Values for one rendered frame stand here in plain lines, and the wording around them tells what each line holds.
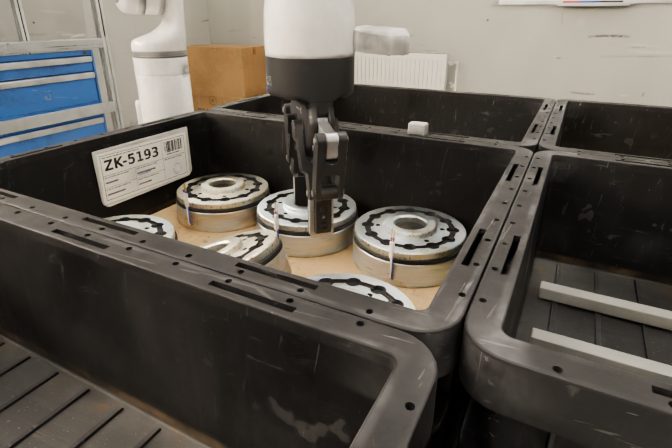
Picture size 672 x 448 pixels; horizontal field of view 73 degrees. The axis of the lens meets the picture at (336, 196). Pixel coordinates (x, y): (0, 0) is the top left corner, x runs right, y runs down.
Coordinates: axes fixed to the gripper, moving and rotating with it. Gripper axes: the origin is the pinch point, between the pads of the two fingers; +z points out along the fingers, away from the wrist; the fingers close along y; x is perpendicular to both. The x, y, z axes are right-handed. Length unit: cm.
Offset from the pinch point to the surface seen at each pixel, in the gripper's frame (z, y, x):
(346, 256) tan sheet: 4.0, 3.1, 2.5
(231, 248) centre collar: -1.8, 9.3, -8.3
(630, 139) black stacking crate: -1.4, -7.2, 46.8
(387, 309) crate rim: -6.2, 24.6, -3.0
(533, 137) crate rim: -6.0, 2.7, 21.9
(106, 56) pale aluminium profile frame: 5, -231, -52
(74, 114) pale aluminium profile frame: 30, -211, -67
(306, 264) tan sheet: 4.0, 3.4, -1.5
